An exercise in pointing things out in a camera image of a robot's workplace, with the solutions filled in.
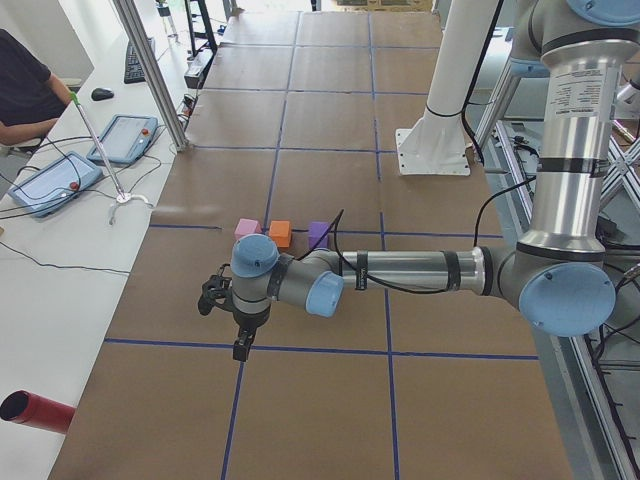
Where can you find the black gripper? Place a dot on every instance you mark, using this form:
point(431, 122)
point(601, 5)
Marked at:
point(248, 325)

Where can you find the blue teach pendant far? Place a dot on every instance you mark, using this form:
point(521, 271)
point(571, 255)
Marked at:
point(127, 137)

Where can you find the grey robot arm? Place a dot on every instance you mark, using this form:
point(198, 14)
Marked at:
point(553, 275)

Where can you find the pink foam block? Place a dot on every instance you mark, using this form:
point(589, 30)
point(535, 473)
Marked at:
point(245, 227)

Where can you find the black keyboard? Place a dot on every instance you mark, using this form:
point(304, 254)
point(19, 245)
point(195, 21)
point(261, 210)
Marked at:
point(133, 70)

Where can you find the purple foam block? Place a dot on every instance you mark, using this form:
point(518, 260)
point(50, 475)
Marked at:
point(318, 235)

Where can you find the orange foam block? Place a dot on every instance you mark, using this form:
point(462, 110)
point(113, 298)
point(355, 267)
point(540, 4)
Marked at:
point(280, 231)

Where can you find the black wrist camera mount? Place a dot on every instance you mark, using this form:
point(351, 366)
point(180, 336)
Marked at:
point(216, 293)

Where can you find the red cylinder tube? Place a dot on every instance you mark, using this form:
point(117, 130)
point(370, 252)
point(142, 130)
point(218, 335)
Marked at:
point(27, 408)

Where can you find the black computer mouse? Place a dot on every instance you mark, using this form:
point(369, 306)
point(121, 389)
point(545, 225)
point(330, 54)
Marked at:
point(100, 94)

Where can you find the aluminium frame post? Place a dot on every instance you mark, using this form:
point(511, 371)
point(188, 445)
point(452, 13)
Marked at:
point(133, 26)

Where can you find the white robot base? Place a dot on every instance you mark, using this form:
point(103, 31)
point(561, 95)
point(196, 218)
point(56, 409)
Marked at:
point(436, 145)

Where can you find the blue teach pendant near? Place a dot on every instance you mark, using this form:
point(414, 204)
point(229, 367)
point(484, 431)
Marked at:
point(55, 185)

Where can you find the thin stand with green tip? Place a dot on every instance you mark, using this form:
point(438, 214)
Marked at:
point(122, 196)

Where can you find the seated person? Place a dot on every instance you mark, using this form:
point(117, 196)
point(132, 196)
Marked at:
point(32, 96)

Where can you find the blue teach pendant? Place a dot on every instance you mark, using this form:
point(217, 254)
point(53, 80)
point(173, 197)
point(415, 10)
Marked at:
point(55, 185)
point(127, 137)

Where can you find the aluminium frame rail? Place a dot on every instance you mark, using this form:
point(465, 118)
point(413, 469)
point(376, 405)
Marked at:
point(594, 378)

